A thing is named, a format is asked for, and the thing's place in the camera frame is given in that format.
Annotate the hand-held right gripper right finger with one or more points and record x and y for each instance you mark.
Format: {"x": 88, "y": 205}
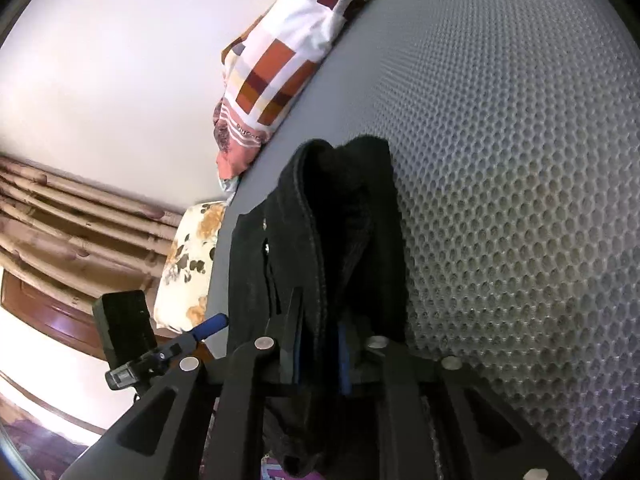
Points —
{"x": 343, "y": 360}

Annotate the purple patterned cloth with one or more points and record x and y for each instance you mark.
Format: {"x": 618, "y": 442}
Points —
{"x": 35, "y": 442}

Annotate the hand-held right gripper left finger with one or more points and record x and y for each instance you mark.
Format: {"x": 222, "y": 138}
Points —
{"x": 291, "y": 340}

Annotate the floral pillow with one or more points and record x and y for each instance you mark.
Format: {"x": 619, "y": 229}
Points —
{"x": 190, "y": 260}

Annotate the small grey cloth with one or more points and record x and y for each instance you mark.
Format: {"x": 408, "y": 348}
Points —
{"x": 229, "y": 185}

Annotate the black pants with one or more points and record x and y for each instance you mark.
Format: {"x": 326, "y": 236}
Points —
{"x": 300, "y": 210}

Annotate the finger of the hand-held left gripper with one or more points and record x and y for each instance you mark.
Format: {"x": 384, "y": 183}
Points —
{"x": 210, "y": 325}

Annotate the grey honeycomb bed mat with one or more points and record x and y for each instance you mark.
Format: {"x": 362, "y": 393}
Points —
{"x": 500, "y": 160}

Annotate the red checked pillow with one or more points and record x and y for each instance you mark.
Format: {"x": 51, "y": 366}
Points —
{"x": 270, "y": 75}

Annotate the beige patterned curtain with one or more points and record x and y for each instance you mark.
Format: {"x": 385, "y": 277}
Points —
{"x": 75, "y": 220}

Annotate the brown wooden door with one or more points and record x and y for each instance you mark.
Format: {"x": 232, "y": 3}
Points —
{"x": 45, "y": 310}

